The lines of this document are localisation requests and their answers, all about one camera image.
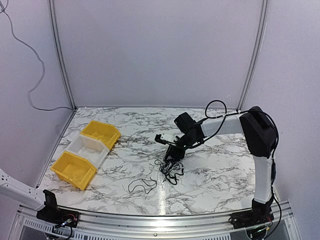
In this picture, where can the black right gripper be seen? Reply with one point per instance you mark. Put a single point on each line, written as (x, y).
(175, 153)

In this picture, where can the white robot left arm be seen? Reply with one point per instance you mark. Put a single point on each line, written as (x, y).
(28, 196)

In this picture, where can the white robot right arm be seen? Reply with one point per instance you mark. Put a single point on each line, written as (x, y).
(261, 136)

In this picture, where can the yellow bin far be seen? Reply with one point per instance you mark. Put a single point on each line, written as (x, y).
(106, 133)

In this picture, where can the yellow bin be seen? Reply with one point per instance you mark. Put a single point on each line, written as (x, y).
(106, 133)
(75, 170)

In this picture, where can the white bin middle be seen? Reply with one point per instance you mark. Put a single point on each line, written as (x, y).
(89, 148)

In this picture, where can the yellow bin near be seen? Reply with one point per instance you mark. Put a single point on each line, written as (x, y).
(75, 170)

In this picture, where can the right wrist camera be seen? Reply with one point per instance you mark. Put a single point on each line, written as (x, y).
(166, 139)

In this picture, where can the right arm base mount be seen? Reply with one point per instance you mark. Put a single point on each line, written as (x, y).
(260, 213)

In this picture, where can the right aluminium corner post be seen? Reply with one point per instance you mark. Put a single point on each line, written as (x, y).
(255, 53)

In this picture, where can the aluminium corner post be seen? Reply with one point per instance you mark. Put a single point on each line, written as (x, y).
(255, 53)
(59, 54)

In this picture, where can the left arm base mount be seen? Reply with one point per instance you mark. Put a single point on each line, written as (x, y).
(53, 214)

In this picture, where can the aluminium front rail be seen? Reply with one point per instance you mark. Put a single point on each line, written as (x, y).
(107, 226)

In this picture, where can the left aluminium corner post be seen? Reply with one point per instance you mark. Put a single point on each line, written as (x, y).
(59, 54)

